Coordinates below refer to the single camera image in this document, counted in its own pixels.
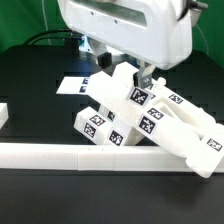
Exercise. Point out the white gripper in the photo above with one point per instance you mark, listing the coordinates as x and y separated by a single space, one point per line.
157 32

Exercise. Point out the white chair back frame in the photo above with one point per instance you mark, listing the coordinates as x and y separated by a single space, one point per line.
162 116

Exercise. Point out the white chair seat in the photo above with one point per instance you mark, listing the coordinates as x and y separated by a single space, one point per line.
94 126

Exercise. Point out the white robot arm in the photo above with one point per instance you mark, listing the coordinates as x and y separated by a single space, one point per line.
196 10

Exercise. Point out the white marker sheet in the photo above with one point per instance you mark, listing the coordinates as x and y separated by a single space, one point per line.
73 85

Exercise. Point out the white U-shaped fence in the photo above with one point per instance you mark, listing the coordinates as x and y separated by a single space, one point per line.
89 158

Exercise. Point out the white block at left edge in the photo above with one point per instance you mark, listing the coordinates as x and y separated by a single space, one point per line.
3 114

